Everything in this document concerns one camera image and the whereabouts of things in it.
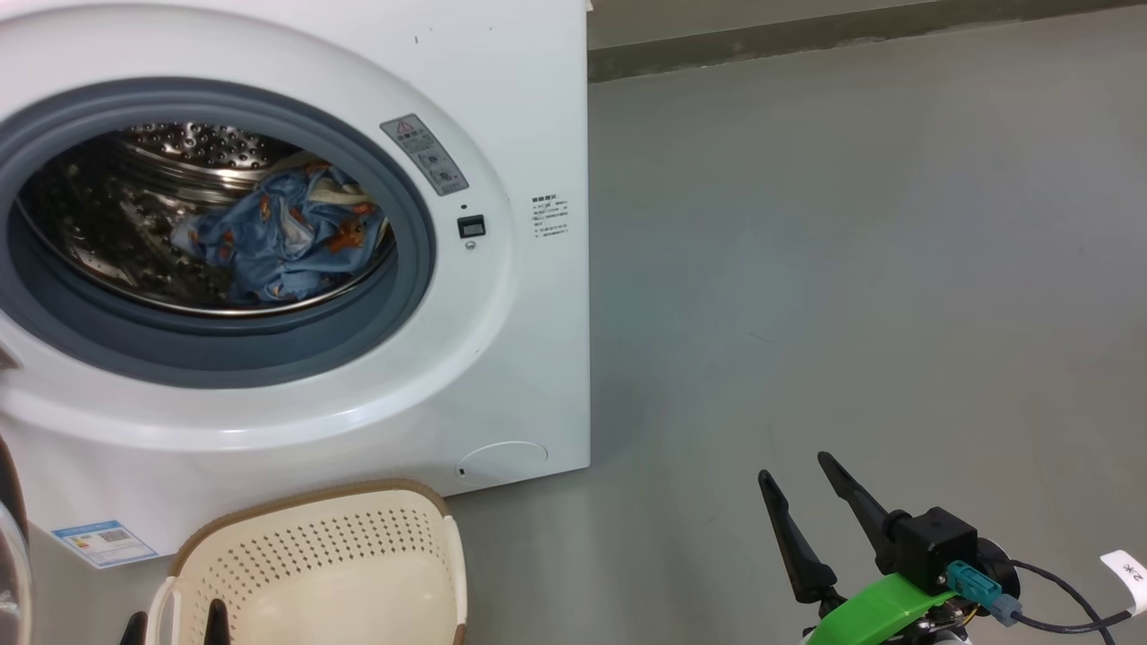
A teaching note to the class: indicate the white washing machine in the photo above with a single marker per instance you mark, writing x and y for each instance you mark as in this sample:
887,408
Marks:
502,358

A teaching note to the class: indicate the grey warning sticker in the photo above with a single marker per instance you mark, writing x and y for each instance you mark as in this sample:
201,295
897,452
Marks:
426,154

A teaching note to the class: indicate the cream perforated laundry basket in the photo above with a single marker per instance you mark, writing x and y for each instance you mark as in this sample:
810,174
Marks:
358,573

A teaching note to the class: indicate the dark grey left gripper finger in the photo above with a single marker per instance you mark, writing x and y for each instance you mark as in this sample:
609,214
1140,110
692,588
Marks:
217,627
135,632

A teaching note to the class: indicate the blue energy label sticker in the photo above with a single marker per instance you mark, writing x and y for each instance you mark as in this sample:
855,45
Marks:
103,544

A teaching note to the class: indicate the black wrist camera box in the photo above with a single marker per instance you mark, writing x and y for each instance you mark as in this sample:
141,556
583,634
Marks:
932,546

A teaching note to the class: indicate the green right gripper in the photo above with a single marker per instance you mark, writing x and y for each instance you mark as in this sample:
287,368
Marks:
869,609

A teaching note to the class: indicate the washer door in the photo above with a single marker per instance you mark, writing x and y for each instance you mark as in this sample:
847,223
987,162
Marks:
11,555

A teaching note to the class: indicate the round white filter cover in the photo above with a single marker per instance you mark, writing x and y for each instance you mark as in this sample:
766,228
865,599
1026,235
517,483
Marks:
502,463

